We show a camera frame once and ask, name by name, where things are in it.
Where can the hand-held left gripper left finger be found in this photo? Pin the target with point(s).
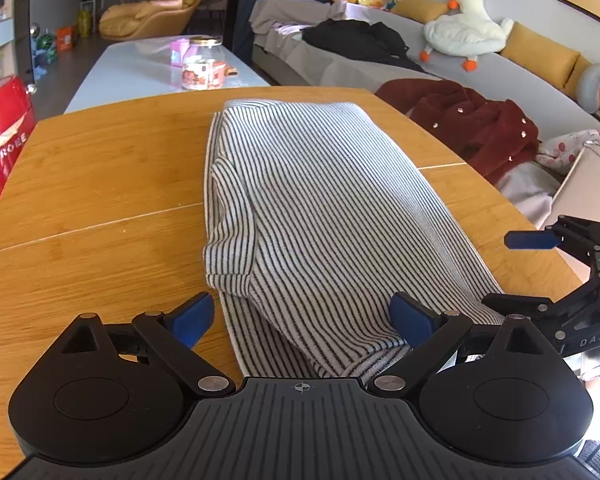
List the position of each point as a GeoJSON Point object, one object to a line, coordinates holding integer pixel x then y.
{"type": "Point", "coordinates": [192, 317]}

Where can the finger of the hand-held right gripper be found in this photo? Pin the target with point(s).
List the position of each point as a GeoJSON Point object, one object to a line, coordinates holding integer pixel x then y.
{"type": "Point", "coordinates": [520, 305]}
{"type": "Point", "coordinates": [530, 240]}

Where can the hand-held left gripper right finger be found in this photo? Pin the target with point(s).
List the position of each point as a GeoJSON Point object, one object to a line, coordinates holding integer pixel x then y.
{"type": "Point", "coordinates": [410, 317]}

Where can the black white striped shirt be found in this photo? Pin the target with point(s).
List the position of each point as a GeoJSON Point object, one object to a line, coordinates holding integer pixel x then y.
{"type": "Point", "coordinates": [320, 200]}

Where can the beige cushion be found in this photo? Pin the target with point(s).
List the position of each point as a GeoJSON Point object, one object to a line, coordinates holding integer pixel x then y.
{"type": "Point", "coordinates": [585, 190]}

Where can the pink dotted cloth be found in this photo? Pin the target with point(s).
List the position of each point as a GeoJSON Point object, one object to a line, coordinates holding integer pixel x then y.
{"type": "Point", "coordinates": [575, 147]}

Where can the dark red fleece coat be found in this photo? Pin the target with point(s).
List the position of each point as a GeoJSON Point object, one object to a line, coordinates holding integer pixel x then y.
{"type": "Point", "coordinates": [460, 120]}

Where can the grey sofa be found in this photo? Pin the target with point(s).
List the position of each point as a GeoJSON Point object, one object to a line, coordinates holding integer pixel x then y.
{"type": "Point", "coordinates": [505, 85]}

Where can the grey neck pillow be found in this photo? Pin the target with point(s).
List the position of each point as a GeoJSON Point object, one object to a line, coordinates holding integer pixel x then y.
{"type": "Point", "coordinates": [592, 85]}

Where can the yellow sofa cushion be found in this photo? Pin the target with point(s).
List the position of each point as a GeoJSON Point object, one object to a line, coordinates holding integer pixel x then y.
{"type": "Point", "coordinates": [540, 55]}
{"type": "Point", "coordinates": [420, 7]}

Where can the white goose plush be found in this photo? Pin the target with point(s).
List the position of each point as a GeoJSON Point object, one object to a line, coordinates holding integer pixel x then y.
{"type": "Point", "coordinates": [465, 30]}

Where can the glass jar with label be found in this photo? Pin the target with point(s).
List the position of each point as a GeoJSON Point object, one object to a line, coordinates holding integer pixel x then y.
{"type": "Point", "coordinates": [202, 67]}

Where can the white coffee table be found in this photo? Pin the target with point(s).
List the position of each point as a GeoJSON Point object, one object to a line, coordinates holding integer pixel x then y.
{"type": "Point", "coordinates": [130, 75]}

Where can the black jacket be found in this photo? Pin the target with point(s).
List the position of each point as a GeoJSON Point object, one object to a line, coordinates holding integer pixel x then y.
{"type": "Point", "coordinates": [360, 40]}

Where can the pink box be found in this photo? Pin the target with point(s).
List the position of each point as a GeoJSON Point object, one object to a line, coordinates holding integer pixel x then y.
{"type": "Point", "coordinates": [179, 52]}

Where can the orange box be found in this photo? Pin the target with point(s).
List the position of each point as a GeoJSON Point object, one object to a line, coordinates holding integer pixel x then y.
{"type": "Point", "coordinates": [65, 39]}

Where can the yellow lounge chair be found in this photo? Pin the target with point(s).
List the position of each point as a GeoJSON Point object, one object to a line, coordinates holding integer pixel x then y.
{"type": "Point", "coordinates": [150, 10]}

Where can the watermelon pattern ball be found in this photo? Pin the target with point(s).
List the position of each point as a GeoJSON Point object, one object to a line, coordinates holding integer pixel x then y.
{"type": "Point", "coordinates": [45, 43]}

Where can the yellow green bottle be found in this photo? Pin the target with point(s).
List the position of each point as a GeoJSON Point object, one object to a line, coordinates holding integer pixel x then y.
{"type": "Point", "coordinates": [85, 24]}

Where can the beige blanket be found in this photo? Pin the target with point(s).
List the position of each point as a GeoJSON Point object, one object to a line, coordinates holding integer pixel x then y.
{"type": "Point", "coordinates": [280, 10]}

